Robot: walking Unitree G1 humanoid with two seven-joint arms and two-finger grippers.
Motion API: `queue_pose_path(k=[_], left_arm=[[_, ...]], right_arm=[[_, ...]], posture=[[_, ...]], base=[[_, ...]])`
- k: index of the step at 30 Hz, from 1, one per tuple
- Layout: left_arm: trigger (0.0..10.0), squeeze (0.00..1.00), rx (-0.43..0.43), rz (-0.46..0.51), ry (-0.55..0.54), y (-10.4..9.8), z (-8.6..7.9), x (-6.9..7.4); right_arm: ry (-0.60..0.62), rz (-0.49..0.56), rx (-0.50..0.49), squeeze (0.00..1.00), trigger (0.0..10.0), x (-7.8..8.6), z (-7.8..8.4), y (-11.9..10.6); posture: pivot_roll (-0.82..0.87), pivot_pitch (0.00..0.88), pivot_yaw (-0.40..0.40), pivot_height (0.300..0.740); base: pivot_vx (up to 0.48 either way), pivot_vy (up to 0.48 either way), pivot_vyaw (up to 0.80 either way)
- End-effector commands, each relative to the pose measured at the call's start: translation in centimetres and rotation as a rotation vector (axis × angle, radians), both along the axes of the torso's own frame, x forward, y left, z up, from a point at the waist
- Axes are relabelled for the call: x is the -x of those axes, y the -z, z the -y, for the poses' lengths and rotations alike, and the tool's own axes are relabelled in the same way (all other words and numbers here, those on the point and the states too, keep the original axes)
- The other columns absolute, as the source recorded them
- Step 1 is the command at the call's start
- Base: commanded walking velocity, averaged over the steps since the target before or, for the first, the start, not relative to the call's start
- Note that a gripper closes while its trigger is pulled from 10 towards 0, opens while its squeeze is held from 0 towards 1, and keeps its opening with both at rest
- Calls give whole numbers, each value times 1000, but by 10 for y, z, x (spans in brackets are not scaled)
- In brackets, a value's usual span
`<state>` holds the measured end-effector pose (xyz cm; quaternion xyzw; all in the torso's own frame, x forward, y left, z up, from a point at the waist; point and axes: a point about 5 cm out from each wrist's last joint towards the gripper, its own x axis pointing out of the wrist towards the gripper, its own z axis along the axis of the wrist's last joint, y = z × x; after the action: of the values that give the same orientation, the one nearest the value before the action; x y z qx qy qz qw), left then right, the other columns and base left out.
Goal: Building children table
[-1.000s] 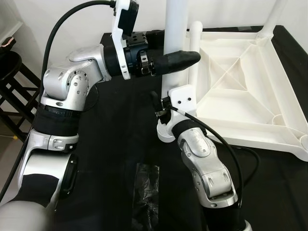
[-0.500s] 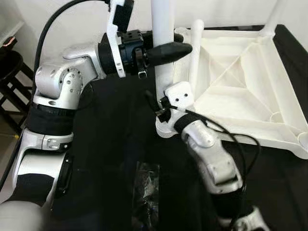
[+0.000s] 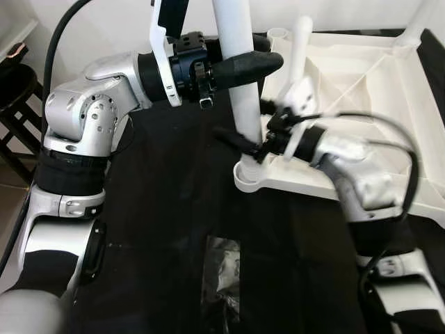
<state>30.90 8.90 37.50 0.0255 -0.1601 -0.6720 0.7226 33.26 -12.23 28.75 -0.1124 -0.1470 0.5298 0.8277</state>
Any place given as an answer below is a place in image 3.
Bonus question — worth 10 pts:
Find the crumpled clear tape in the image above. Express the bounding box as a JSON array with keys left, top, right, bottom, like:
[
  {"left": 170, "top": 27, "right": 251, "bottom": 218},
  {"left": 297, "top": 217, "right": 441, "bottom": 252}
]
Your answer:
[{"left": 202, "top": 237, "right": 242, "bottom": 328}]

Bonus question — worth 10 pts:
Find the black round stool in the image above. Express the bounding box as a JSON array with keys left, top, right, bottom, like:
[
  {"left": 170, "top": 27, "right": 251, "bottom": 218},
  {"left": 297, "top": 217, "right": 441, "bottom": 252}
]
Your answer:
[{"left": 0, "top": 42, "right": 46, "bottom": 185}]

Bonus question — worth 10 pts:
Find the white plastic table top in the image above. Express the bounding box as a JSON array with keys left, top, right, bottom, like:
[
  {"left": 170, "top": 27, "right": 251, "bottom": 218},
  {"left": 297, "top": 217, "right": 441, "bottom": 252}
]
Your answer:
[{"left": 233, "top": 28, "right": 445, "bottom": 220}]

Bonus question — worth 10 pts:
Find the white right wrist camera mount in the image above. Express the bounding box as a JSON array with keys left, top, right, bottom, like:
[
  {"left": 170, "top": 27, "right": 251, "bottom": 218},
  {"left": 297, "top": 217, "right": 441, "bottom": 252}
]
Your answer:
[{"left": 278, "top": 77, "right": 321, "bottom": 161}]

